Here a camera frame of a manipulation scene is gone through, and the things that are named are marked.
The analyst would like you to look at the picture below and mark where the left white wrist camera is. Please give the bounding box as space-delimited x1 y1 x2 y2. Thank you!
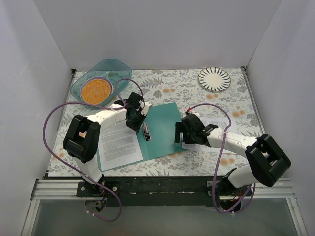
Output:
140 101 152 116

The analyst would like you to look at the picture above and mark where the printed paper sheet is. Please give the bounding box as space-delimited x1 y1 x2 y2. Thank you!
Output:
98 121 143 171
182 117 237 153

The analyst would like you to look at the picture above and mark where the orange woven coaster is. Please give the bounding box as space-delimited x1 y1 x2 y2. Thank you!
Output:
80 77 113 105

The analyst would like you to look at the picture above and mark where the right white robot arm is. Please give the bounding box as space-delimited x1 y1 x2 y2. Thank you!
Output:
174 113 291 196

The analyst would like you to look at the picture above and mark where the teal plastic folder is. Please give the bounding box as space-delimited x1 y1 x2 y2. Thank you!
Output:
97 103 183 168

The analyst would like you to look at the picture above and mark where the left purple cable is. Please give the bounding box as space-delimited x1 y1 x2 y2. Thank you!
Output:
43 78 146 222

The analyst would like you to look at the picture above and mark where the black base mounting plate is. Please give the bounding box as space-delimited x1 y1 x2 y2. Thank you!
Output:
76 176 242 212

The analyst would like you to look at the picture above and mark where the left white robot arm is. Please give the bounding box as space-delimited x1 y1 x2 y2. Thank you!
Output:
63 92 152 197

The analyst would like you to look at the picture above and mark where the aluminium frame rail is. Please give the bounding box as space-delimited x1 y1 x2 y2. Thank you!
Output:
31 179 80 200

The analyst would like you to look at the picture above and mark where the striped white ceramic plate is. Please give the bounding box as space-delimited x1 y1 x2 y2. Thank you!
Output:
198 67 231 92

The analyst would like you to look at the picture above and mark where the floral tablecloth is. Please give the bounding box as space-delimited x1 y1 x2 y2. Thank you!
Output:
48 69 263 177

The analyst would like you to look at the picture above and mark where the teal transparent plastic container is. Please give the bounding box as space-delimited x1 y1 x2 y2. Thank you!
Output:
70 59 132 107

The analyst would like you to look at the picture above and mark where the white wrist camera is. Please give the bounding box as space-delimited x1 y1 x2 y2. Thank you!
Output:
185 107 200 118
140 101 152 116

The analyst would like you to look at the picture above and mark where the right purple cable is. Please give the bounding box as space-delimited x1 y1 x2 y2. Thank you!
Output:
187 103 255 214

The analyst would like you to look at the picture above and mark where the purple cable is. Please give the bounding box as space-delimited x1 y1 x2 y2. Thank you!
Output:
187 103 255 214
43 78 146 222

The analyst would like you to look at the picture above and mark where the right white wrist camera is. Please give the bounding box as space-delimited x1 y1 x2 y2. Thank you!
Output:
185 107 200 118

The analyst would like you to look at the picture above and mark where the metal folder clip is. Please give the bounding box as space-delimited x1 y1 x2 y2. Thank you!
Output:
141 122 151 141

